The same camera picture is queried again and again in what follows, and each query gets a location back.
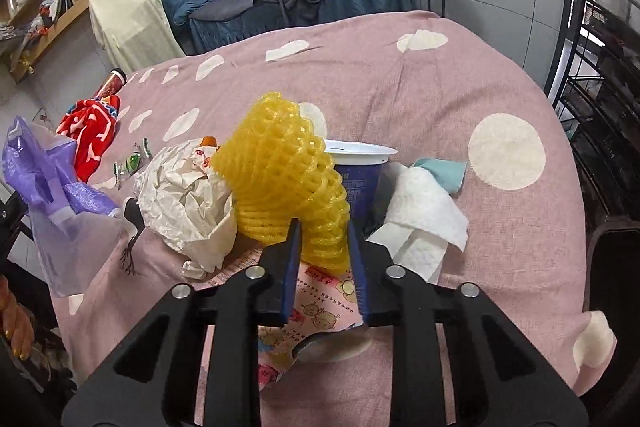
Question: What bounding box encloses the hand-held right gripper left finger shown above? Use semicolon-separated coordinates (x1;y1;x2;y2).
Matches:
61;219;303;427

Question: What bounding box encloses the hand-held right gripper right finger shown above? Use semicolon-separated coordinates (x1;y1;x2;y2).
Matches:
347;221;589;427

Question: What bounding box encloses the yellow foam fruit net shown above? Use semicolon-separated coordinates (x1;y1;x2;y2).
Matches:
209;92;351;276

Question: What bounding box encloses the person's left hand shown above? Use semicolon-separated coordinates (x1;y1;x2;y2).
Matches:
0;277;36;361

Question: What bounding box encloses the cartoon printed wrapper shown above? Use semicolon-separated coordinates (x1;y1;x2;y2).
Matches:
200;239;374;395

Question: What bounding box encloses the white paper towel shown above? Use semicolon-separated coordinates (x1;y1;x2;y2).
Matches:
365;163;470;284

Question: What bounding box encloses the blue yogurt cup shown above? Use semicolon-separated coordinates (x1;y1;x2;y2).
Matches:
324;139;399;234

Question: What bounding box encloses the teal cloth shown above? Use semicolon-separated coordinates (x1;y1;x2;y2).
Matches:
410;158;469;196

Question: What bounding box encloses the crumpled white paper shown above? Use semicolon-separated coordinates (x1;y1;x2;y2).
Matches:
136;138;239;281

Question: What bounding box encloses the pink dotted blanket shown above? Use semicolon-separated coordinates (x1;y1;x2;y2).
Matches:
52;9;619;427

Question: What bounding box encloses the green candy wrapper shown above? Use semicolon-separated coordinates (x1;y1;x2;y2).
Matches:
112;138;154;180

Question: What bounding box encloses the red patterned bag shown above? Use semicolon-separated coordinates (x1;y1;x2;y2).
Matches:
56;96;121;184

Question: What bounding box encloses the dark bin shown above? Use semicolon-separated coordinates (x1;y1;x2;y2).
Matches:
582;214;640;408

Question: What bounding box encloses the red label bottle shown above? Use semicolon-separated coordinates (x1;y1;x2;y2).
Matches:
97;68;129;100

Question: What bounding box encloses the purple plastic bag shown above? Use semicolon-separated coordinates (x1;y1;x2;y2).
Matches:
1;116;126;299

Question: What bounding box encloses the blue massage bed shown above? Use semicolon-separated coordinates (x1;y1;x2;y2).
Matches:
187;0;419;56

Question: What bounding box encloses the cream cloth cover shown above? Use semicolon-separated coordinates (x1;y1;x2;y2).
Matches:
89;0;186;73

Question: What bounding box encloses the black metal rack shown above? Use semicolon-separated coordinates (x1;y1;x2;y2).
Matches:
545;0;640;218

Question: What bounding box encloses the black metal frame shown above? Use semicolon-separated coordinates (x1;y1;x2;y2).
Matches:
0;194;31;258

